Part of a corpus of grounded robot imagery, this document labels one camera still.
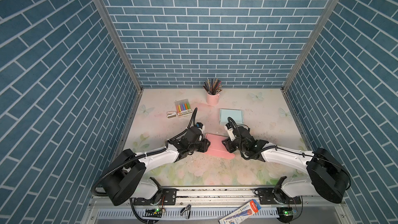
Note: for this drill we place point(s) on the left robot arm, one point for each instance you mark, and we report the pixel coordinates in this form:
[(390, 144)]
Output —
[(123, 179)]

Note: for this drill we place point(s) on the pink metal pencil cup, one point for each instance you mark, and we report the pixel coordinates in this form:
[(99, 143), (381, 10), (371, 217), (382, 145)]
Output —
[(212, 99)]

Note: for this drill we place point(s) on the aluminium mounting rail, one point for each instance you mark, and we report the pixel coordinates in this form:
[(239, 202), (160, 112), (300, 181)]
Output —
[(211, 203)]

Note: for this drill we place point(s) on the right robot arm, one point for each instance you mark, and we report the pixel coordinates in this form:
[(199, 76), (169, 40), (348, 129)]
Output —
[(324, 175)]

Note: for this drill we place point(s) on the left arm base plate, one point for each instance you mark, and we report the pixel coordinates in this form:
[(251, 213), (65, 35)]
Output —
[(166, 196)]

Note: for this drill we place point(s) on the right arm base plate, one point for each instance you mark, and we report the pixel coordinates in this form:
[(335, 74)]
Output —
[(270, 196)]

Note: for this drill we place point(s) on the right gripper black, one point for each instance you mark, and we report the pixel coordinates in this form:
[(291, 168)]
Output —
[(227, 143)]

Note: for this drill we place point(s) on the light blue paper box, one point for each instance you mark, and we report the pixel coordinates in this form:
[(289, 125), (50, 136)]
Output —
[(236, 115)]

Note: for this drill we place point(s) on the black metal clip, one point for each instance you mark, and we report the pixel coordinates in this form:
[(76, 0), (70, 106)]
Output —
[(186, 212)]

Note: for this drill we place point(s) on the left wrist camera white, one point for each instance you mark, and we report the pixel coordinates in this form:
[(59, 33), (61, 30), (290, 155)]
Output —
[(200, 126)]

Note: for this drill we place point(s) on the round black device green light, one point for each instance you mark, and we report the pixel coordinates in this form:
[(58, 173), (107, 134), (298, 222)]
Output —
[(285, 214)]

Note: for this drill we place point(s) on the small green circuit board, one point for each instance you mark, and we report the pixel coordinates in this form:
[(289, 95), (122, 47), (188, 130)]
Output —
[(153, 213)]

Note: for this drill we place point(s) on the red blue pen package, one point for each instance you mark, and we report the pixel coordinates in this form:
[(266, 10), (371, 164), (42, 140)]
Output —
[(238, 216)]

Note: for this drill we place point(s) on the pink paper box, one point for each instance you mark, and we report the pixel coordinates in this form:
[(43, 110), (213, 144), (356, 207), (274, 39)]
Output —
[(216, 147)]

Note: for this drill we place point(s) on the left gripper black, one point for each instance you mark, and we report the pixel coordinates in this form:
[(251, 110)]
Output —
[(204, 144)]

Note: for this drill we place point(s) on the small white eraser box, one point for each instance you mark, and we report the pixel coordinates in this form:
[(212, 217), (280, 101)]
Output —
[(171, 114)]

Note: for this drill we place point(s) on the clear highlighter marker pack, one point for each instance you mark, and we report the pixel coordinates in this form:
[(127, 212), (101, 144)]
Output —
[(183, 108)]

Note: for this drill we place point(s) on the bundle of coloured pencils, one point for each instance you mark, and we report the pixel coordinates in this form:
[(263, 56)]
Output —
[(213, 86)]

